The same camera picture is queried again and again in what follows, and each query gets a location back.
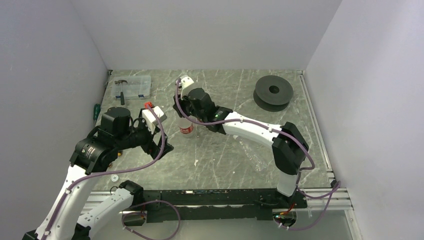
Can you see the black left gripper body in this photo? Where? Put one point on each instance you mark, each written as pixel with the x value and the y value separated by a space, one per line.
pixel 150 146

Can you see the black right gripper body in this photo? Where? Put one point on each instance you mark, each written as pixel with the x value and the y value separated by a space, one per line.
pixel 185 106

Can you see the clear bottle red label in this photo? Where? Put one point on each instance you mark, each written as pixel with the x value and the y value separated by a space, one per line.
pixel 186 127

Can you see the white tea bottle cap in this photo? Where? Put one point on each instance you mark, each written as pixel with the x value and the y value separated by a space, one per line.
pixel 114 178

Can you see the clear bottle white cap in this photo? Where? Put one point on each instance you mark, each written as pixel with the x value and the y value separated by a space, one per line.
pixel 252 155

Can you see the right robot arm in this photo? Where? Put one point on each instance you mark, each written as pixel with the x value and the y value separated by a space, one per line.
pixel 288 146

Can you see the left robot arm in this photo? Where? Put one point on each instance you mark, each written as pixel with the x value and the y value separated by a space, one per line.
pixel 90 160

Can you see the clear plastic organizer box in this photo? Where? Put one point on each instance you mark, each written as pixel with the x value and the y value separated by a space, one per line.
pixel 137 87

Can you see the claw hammer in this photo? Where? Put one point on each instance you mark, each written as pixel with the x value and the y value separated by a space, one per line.
pixel 120 83

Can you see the black spool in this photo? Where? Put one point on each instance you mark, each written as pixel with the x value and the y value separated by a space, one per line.
pixel 273 93

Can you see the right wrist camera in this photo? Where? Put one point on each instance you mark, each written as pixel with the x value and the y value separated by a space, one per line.
pixel 185 85

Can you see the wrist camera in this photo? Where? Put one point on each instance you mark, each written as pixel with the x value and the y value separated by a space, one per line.
pixel 152 115
pixel 185 85

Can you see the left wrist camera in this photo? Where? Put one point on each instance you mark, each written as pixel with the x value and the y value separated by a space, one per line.
pixel 152 115

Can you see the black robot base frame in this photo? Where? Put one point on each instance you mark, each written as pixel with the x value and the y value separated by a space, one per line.
pixel 262 204

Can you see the green handle screwdriver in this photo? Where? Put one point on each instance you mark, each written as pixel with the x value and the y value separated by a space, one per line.
pixel 96 112

